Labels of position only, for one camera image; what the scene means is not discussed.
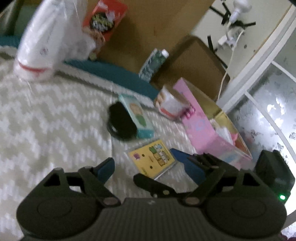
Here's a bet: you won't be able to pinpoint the white plastic bag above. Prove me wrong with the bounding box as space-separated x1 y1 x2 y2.
12 0 95 82

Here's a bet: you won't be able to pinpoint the white wall plug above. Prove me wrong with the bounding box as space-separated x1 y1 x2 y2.
228 0 253 23

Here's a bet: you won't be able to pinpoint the green drink carton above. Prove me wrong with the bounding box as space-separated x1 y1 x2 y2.
138 48 170 82

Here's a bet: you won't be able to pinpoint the white power adapter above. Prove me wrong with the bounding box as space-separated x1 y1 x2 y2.
217 27 241 47

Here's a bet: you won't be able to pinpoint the teal tissue packet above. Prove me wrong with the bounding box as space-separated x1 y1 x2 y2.
118 93 155 140

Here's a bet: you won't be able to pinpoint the yellow card pack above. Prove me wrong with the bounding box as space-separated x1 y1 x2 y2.
128 138 178 181

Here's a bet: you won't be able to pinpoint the brown cardboard sheet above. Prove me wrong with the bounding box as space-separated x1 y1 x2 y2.
88 0 216 73

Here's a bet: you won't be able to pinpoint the red snack box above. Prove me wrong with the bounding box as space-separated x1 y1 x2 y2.
83 0 128 45

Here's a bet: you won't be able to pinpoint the frosted patterned window glass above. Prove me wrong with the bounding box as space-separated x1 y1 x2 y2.
228 44 296 186

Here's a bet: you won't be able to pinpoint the white cable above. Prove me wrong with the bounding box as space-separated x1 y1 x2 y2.
216 21 246 101

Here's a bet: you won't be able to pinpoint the black tape strip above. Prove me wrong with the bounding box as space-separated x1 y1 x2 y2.
207 35 218 53

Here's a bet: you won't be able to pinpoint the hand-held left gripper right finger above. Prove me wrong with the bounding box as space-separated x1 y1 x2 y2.
183 162 263 207

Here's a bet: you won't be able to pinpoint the teal textured mat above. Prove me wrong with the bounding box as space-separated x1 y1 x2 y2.
0 35 160 100

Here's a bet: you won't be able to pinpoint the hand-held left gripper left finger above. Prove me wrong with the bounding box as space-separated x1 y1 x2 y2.
42 157 121 207

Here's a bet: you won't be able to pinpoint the white packet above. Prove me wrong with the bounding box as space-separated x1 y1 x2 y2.
210 115 239 145

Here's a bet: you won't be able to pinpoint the zigzag patterned bedsheet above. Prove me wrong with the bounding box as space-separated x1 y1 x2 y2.
0 45 255 241

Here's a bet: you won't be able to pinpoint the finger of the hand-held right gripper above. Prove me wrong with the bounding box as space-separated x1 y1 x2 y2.
133 174 186 198
170 148 232 177

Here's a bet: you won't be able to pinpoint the black soft item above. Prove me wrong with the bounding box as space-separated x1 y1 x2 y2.
107 101 139 141

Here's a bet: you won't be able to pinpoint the red and white round can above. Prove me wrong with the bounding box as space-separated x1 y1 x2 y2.
153 85 192 121

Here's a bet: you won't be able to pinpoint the pink plastic clip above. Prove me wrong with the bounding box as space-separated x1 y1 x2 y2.
183 106 196 120

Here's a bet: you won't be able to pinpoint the pink tin box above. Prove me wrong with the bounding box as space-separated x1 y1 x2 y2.
173 77 253 168

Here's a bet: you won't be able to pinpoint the crossed black tape strips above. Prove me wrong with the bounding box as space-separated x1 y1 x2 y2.
209 0 256 26

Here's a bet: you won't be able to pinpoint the white window frame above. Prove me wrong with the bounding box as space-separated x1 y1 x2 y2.
216 5 296 168

